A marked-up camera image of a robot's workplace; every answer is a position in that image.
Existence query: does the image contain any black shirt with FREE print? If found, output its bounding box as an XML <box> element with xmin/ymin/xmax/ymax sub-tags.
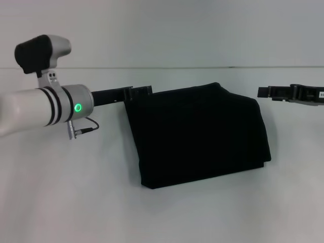
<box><xmin>125</xmin><ymin>82</ymin><xmax>272</xmax><ymax>190</ymax></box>

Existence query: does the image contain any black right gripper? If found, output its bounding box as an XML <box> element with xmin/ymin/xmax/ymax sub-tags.
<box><xmin>257</xmin><ymin>84</ymin><xmax>324</xmax><ymax>107</ymax></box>

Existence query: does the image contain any grey left gripper cable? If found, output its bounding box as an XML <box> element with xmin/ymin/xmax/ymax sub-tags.
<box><xmin>66</xmin><ymin>116</ymin><xmax>100</xmax><ymax>140</ymax></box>

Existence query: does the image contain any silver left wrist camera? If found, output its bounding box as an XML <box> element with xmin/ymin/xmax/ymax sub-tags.
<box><xmin>14</xmin><ymin>34</ymin><xmax>72</xmax><ymax>89</ymax></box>

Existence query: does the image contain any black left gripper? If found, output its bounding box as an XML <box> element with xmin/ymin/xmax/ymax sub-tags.
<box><xmin>90</xmin><ymin>85</ymin><xmax>153</xmax><ymax>107</ymax></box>

